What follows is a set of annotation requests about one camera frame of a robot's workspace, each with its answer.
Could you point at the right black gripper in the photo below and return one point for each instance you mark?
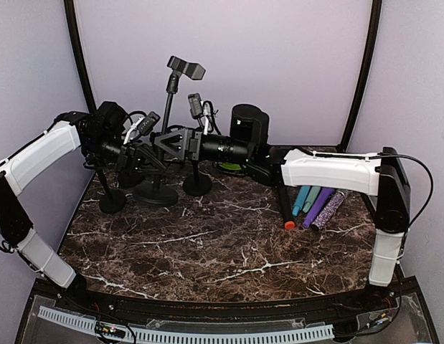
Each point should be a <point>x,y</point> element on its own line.
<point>191,141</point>

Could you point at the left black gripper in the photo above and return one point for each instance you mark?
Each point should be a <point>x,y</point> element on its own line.
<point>132,158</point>

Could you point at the black round-base mic stand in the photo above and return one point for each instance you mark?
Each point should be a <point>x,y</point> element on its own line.
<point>197,184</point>
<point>127,180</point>
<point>156,194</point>
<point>113,200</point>

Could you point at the light blue microphone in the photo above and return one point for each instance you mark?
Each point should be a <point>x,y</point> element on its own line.
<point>300,200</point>

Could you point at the mint green microphone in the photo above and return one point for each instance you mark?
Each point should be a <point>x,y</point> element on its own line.
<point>311,198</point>

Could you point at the purple microphone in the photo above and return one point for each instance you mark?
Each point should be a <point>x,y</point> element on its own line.
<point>318,204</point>

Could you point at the rhinestone silver microphone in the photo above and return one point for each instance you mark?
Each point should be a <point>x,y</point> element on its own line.
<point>329,210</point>

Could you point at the black tripod shock-mount stand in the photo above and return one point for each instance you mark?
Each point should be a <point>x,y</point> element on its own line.
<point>175,129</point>

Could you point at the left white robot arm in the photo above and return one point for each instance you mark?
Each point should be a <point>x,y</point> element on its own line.
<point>103,138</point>

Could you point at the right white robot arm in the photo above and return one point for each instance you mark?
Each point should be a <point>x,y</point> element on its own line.
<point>375,174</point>

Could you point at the lime green bowl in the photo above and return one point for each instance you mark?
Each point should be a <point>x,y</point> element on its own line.
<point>231,167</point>

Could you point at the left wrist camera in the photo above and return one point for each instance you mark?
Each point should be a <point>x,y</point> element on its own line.
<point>142,127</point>

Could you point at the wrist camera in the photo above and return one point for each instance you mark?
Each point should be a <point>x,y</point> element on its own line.
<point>201,111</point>
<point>142,127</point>

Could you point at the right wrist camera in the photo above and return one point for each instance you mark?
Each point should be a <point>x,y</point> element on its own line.
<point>201,111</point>

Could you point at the white slotted cable duct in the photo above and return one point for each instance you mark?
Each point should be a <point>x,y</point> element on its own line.
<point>166,331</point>

